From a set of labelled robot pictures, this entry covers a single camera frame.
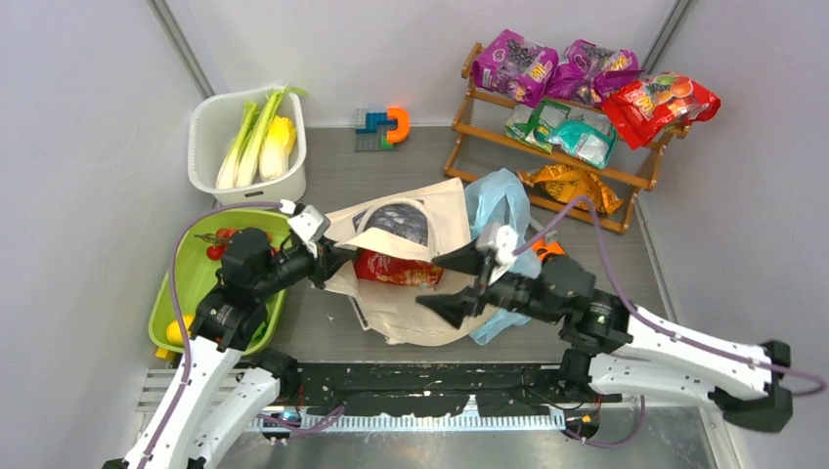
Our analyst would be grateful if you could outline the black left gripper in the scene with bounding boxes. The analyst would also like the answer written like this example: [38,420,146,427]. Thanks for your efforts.
[254,235,355,299]

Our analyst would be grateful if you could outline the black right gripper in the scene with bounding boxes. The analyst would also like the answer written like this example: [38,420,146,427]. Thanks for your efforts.
[414,237,560,329]

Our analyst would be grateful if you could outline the canvas tote bag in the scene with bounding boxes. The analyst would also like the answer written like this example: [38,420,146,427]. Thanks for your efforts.
[325,179,495,347]

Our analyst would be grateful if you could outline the blue plastic grocery bag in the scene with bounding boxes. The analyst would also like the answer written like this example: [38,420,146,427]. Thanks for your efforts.
[464,168,531,346]

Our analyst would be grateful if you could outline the yellow napa cabbage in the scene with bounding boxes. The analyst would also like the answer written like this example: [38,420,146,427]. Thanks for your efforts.
[258,116,296,181]

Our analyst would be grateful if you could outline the green celery bunch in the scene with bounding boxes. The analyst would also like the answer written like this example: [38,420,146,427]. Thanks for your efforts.
[235,86,306,188]

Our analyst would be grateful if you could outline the orange potato chip bag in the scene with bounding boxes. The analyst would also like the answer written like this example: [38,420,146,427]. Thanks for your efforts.
[516,163,624,216]

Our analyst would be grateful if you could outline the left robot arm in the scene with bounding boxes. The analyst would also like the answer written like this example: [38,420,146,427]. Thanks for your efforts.
[104,228,356,468]

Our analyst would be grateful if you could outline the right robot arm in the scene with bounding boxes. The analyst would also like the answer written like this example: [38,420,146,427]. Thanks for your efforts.
[416,244,794,433]

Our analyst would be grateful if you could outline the orange toy piece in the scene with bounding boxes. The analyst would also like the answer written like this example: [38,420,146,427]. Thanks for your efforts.
[532,239,567,263]

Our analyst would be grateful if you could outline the red lychee bunch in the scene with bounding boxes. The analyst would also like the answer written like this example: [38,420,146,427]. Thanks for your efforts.
[195,228,238,261]

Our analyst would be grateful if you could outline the blue orange toy blocks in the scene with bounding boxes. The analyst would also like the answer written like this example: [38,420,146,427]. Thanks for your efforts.
[353,107,411,152]

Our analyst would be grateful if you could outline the green plastic tray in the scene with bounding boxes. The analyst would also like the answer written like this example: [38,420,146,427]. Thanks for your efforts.
[148,208,289,355]

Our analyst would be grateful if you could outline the wooden rack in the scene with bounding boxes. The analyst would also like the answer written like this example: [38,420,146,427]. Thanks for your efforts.
[444,43,691,235]

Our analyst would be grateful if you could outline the green white snack bag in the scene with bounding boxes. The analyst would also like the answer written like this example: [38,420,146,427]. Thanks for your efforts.
[504,99,571,153]

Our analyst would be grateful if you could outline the white plastic basket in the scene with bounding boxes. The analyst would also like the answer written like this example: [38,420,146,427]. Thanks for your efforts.
[188,85,307,205]

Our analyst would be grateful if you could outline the yellow toy block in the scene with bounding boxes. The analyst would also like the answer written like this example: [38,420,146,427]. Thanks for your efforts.
[155,347,176,362]

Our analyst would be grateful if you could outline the teal snack bag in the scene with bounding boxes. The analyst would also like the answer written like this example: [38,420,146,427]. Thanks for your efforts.
[547,116,617,169]

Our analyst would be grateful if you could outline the purple snack bag left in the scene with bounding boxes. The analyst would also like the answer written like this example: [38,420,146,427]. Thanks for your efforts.
[471,29,559,107]

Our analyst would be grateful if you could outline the purple snack bag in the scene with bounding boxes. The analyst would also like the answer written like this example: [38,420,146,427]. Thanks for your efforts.
[546,39,643,107]
[471,29,559,107]

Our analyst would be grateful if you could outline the red fruit candy bag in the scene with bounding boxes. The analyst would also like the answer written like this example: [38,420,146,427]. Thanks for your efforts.
[601,72,721,149]

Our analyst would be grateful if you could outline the purple snack bag right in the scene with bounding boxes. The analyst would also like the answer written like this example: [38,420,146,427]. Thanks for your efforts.
[546,39,643,107]

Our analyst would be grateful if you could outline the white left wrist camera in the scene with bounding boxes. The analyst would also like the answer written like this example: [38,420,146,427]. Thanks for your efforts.
[279,199,330,259]

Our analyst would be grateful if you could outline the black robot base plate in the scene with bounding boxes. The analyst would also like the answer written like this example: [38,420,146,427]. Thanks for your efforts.
[274,362,599,417]

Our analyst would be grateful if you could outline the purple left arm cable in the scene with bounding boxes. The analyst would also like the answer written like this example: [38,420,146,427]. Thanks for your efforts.
[132,200,292,469]

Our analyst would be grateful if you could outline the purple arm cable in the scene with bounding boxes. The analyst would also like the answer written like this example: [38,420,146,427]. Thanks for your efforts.
[132,200,292,469]
[511,195,829,398]

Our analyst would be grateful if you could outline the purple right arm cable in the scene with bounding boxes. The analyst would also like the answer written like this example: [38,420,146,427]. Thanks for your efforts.
[511,195,829,398]

